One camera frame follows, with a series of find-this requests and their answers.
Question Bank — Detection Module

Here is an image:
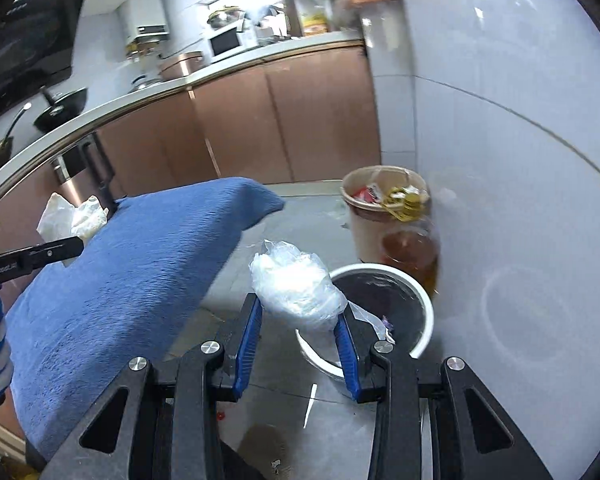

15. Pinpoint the beige ribbed bin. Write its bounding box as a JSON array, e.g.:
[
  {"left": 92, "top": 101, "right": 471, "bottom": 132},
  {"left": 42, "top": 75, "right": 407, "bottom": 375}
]
[{"left": 340, "top": 164, "right": 431, "bottom": 264}]

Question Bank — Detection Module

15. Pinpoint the yellow package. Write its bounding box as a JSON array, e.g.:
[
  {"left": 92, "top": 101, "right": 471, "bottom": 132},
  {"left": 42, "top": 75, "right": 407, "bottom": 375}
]
[{"left": 300, "top": 2, "right": 331, "bottom": 36}]

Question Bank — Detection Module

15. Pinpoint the white paper strip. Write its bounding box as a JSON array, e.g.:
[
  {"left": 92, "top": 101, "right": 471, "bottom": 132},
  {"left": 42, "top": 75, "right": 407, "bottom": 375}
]
[{"left": 302, "top": 382, "right": 319, "bottom": 430}]

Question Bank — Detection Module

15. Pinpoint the black wok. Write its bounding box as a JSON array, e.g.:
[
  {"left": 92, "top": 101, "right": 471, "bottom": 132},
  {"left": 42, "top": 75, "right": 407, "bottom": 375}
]
[{"left": 32, "top": 86, "right": 89, "bottom": 134}]

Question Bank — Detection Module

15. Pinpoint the white bin with black liner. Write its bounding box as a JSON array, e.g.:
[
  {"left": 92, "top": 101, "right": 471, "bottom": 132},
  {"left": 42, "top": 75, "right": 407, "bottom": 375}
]
[{"left": 295, "top": 262, "right": 435, "bottom": 402}]

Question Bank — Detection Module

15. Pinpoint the dark long-handled pan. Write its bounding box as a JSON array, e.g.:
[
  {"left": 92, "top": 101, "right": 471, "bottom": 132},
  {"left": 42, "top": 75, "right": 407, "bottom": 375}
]
[{"left": 0, "top": 102, "right": 33, "bottom": 167}]

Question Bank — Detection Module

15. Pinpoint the copper kitchen cabinet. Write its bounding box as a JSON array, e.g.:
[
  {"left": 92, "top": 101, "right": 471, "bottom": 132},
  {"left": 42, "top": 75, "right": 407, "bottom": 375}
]
[{"left": 0, "top": 30, "right": 384, "bottom": 241}]

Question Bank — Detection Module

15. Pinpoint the white tissue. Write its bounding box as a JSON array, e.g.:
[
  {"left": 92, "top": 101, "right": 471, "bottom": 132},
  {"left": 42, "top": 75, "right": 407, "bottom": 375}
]
[{"left": 36, "top": 191, "right": 110, "bottom": 268}]

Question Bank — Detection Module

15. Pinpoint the white water heater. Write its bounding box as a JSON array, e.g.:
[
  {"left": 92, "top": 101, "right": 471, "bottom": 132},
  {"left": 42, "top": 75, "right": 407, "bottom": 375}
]
[{"left": 122, "top": 0, "right": 172, "bottom": 54}]

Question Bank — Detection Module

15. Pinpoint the white microwave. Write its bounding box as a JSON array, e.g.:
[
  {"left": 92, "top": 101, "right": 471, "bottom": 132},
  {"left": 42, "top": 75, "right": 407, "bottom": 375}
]
[{"left": 207, "top": 25, "right": 247, "bottom": 62}]

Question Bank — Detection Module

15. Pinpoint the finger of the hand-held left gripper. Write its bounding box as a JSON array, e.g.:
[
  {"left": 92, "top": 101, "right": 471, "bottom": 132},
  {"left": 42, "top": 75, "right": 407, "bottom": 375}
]
[{"left": 22, "top": 237, "right": 85, "bottom": 271}]

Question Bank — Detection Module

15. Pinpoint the red white packet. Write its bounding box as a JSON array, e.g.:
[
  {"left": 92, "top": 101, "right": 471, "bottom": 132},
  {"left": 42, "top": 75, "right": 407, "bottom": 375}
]
[{"left": 352, "top": 184, "right": 384, "bottom": 206}]

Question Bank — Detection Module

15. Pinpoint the steel built-in appliance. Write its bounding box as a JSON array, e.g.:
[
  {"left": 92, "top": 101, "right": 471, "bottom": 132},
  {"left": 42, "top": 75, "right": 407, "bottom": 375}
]
[{"left": 50, "top": 135, "right": 117, "bottom": 211}]

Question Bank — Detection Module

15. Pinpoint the copper pot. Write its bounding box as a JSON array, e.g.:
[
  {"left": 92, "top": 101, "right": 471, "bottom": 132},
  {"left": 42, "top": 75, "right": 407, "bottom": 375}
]
[{"left": 159, "top": 51, "right": 204, "bottom": 81}]

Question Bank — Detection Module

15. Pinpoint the clear plastic bag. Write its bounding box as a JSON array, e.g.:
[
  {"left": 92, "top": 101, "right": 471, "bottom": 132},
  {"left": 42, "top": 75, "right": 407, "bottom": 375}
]
[{"left": 249, "top": 239, "right": 397, "bottom": 347}]

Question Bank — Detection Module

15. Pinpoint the black range hood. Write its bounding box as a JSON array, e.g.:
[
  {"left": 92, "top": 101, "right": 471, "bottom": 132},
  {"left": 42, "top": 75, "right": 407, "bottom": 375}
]
[{"left": 0, "top": 0, "right": 89, "bottom": 129}]

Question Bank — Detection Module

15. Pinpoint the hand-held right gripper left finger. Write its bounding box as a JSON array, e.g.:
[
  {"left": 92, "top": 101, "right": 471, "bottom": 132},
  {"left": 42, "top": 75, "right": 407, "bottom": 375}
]
[{"left": 40, "top": 292, "right": 264, "bottom": 480}]

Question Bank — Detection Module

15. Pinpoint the gas stove burner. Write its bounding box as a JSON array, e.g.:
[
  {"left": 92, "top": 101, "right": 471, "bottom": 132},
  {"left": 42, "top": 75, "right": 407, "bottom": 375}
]
[{"left": 127, "top": 72, "right": 164, "bottom": 94}]

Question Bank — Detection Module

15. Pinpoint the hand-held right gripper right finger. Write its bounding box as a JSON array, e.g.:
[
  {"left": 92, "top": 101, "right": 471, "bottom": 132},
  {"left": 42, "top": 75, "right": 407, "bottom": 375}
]
[{"left": 332, "top": 305, "right": 553, "bottom": 480}]

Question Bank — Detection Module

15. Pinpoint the blue textured cloth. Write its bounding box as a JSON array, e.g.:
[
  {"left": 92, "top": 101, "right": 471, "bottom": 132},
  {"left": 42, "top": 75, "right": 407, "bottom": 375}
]
[{"left": 2, "top": 176, "right": 287, "bottom": 463}]

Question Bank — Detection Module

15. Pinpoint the amber oil bottle yellow cap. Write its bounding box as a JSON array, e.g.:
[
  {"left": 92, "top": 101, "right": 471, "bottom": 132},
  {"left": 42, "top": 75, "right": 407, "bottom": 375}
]
[{"left": 380, "top": 185, "right": 442, "bottom": 299}]

